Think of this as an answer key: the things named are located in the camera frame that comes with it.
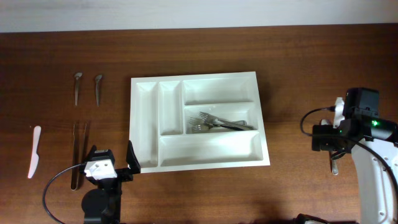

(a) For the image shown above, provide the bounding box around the metal fork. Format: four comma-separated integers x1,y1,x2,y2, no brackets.
191,124,242,133
188,117,247,126
198,111,255,131

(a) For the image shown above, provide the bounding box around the left small metal spoon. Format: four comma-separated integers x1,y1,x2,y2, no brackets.
74,72,83,106

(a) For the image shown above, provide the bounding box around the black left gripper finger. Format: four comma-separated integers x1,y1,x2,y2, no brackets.
84,145,97,164
126,141,141,174

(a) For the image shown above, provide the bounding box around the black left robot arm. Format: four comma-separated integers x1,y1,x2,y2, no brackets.
80,146,134,224

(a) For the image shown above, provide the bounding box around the white plastic knife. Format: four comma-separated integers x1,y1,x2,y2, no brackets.
27,126,42,179

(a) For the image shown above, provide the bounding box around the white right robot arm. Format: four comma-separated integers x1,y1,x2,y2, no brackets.
130,88,397,223

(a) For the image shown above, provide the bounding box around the white plastic cutlery tray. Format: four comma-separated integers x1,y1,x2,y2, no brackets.
129,72,270,173

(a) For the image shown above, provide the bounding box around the small metal spoon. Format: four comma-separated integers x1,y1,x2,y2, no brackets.
74,72,83,106
95,74,103,106

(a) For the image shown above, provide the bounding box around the black camera cable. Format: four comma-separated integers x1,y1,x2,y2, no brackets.
299,106,398,200
42,163,86,224

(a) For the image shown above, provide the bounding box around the right small metal spoon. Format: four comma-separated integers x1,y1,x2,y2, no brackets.
95,74,103,106

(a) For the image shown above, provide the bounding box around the black right camera cable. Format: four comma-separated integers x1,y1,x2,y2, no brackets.
299,106,398,200

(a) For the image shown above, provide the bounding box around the black left camera cable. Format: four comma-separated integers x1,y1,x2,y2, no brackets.
42,163,86,224

